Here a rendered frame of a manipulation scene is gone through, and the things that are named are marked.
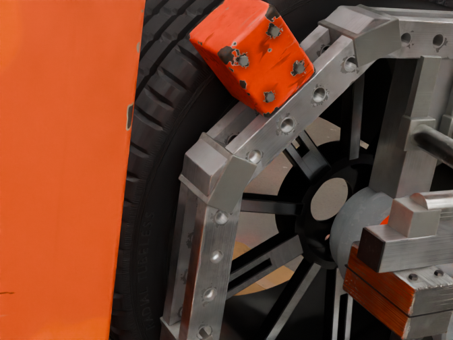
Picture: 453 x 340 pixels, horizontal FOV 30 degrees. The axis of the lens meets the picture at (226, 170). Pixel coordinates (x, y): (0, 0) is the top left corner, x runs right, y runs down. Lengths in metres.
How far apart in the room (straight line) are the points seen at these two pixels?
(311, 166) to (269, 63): 0.24
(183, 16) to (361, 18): 0.20
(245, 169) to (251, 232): 2.19
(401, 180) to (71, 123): 0.45
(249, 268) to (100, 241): 0.38
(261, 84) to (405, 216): 0.19
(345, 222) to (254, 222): 2.11
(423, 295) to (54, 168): 0.31
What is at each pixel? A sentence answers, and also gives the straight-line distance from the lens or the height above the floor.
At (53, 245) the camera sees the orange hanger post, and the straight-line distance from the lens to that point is 0.66.
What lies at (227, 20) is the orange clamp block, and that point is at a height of 1.10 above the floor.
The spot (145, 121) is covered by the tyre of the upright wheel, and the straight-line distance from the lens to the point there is 0.87.
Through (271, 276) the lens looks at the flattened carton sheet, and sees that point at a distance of 2.72.
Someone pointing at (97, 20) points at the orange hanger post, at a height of 1.13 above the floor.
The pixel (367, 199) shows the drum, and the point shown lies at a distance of 1.00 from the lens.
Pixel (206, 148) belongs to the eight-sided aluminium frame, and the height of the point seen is 0.97.
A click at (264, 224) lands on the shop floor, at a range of 3.09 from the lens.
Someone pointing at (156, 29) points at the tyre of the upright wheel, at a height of 1.06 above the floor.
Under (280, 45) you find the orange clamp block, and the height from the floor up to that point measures 1.09.
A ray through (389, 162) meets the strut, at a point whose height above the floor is 0.95.
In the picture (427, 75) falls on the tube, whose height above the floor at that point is 1.06.
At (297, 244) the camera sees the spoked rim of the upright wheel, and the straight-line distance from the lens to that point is 1.05.
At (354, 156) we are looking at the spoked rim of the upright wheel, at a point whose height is 0.93.
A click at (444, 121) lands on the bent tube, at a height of 1.01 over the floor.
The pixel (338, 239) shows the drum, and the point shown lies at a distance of 1.00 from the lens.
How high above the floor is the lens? 1.26
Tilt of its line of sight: 21 degrees down
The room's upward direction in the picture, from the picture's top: 9 degrees clockwise
